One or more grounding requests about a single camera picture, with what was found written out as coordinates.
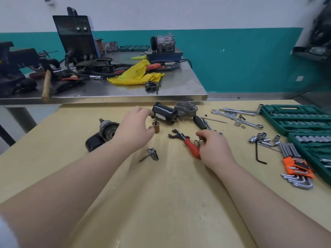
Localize person's left hand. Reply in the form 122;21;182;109
112;106;155;153

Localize person's right hand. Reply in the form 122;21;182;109
195;129;237;170

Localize red-handled circlip pliers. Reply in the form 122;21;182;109
168;129;202;160

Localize person's left forearm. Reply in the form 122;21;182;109
0;138;138;248

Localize person's right forearm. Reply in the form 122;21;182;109
206;158;331;248

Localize black cylindrical motor body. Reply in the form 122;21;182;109
151;102;179;124

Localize bundle of long steel bolts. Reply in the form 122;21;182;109
139;148;159;163

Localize thin steel rod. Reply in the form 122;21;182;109
201;117;228;124

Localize grey cast metal housing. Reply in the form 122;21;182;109
174;101;199;118

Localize black clamp piece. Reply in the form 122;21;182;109
144;80;158;92

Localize long chrome combination wrench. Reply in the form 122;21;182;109
210;109;264;130

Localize black motor armature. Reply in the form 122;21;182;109
85;118;121;153

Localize short chrome wrench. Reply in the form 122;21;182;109
219;107;258;116

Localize steel workbench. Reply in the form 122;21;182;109
0;50;208;132

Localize black hex key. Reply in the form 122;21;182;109
255;142;268;165

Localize yellow cloth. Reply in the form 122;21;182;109
107;55;166;86

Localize chrome extension bar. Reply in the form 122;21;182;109
257;141;282;153

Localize blue metal box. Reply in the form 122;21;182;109
146;47;185;62

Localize small green tool case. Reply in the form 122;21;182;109
119;45;151;52

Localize silver compressor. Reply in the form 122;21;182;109
150;33;177;53

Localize hex key set orange holder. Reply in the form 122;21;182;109
278;142;315;190

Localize green socket set case lid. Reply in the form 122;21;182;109
260;104;331;137

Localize green socket set case tray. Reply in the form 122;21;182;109
287;132;331;187

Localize black welding machine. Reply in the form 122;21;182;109
52;7;99;58

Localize black bench vise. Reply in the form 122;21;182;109
0;41;40;99

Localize dark machine on shelf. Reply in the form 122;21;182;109
292;0;331;63

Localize white sleeve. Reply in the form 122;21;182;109
0;211;20;248

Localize black-handled screwdriver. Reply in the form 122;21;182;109
193;115;223;135

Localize red-handled cutter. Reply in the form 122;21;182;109
61;74;86;82

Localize wooden-handled hammer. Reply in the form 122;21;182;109
41;69;53;103

